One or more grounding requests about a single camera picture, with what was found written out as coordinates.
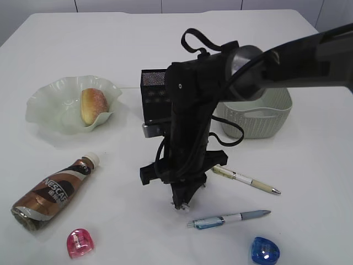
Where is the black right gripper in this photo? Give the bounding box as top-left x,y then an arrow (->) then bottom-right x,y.
140,41 -> 239,207

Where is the small paper ball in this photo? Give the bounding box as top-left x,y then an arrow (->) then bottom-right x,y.
171,202 -> 190,214

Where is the blue pencil sharpener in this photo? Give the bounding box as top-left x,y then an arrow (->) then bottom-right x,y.
251,237 -> 280,265

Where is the sugared bread loaf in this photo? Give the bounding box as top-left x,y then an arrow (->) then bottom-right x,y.
81,88 -> 109,126

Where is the brown Nescafe coffee bottle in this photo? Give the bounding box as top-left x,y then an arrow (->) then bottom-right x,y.
10,152 -> 100,231

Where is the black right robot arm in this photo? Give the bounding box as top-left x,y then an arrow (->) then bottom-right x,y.
140,24 -> 352,210

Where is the blue and white pen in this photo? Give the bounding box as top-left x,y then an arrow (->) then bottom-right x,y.
187,210 -> 271,230

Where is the beige and white pen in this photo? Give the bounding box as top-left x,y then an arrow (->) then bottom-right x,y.
211,165 -> 281,195

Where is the black mesh pen holder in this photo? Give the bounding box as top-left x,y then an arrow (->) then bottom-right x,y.
140,69 -> 172,124

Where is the grey-green plastic woven basket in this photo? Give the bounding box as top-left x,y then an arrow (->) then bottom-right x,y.
215,88 -> 292,139

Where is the pink pencil sharpener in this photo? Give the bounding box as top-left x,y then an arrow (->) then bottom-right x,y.
66,228 -> 94,259

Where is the pale green wavy glass plate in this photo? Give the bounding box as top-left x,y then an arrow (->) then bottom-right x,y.
25,75 -> 122,135

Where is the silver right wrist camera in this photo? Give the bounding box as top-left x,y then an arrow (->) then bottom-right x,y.
142,124 -> 165,138

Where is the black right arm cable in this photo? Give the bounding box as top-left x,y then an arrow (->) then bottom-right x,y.
154,28 -> 279,183

